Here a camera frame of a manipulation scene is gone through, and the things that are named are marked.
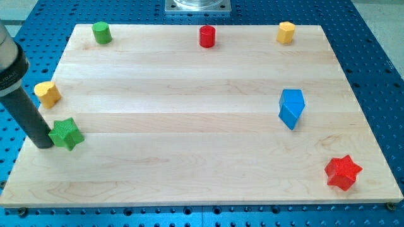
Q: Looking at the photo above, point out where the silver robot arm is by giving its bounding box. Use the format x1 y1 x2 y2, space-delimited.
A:
1 23 30 96

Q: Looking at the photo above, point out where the wooden board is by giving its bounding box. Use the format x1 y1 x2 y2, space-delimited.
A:
1 24 403 207

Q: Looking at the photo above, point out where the red cylinder block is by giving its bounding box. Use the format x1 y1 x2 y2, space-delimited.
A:
199 25 216 48

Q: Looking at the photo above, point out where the blue triangle block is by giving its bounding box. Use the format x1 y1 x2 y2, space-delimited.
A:
278 102 305 130

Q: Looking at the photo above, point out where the blue cube block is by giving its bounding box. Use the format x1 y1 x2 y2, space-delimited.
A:
279 89 305 106

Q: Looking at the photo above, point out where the yellow hexagon block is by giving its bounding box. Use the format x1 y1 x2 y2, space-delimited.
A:
276 21 295 44

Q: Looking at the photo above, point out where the green cylinder block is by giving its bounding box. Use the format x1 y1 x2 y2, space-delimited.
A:
92 21 112 44

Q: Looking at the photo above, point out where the green star block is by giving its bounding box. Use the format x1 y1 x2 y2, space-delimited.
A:
48 117 85 151

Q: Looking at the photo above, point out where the red star block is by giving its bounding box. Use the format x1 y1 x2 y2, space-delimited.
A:
324 154 363 191

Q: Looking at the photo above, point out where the yellow heart block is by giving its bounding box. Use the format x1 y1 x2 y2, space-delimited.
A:
34 81 61 109

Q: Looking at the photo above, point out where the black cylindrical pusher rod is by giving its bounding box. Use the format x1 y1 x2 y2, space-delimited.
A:
1 87 54 149

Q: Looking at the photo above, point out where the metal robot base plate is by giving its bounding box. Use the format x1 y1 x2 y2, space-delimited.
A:
165 0 232 13

